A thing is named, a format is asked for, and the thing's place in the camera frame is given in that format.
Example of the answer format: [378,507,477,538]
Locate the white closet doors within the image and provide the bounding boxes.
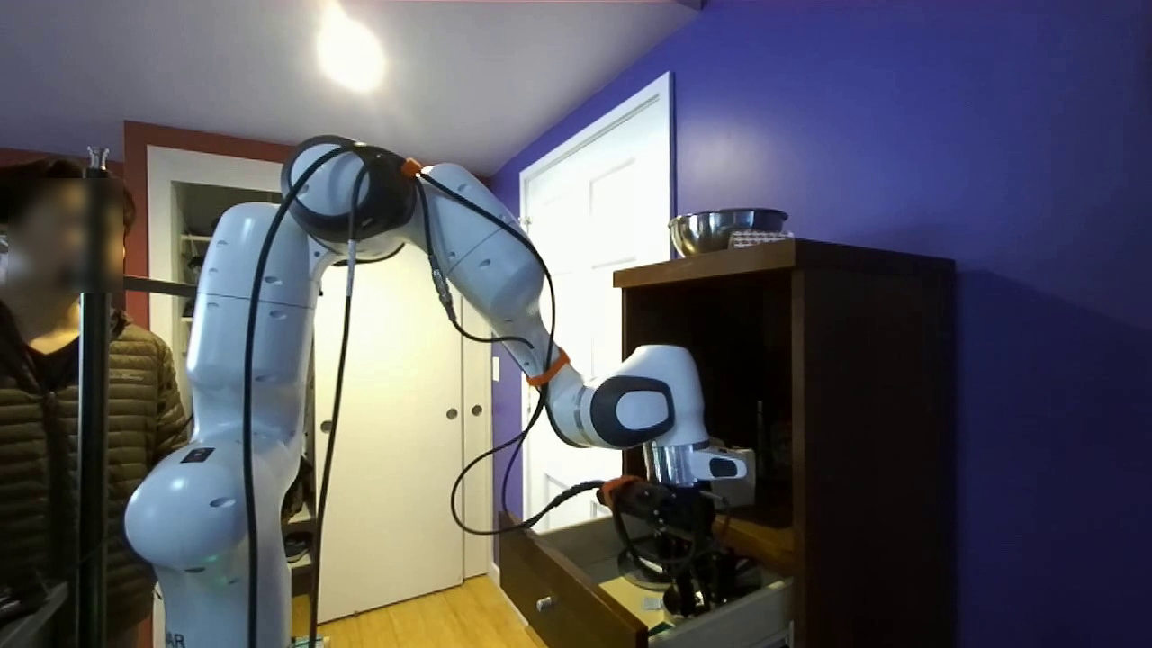
[312,248,491,621]

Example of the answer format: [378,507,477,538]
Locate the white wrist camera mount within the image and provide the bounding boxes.
[646,442,758,487]

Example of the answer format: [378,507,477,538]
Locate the person in striped sweater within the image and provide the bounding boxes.
[0,153,195,648]

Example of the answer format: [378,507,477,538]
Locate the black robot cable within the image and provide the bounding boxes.
[243,133,627,648]

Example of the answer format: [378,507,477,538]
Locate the silver bowl on shelf top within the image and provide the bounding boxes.
[669,207,790,258]

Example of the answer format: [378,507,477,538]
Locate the dark wooden shelf unit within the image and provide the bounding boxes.
[612,238,958,648]

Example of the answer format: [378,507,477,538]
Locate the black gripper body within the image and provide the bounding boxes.
[612,475,716,614]

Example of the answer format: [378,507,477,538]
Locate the black tripod stand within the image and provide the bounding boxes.
[11,270,195,648]

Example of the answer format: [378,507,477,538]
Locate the white door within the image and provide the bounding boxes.
[515,72,678,531]

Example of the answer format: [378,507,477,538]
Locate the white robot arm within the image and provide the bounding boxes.
[125,136,728,648]

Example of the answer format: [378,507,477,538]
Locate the open wooden drawer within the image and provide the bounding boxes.
[497,518,794,648]

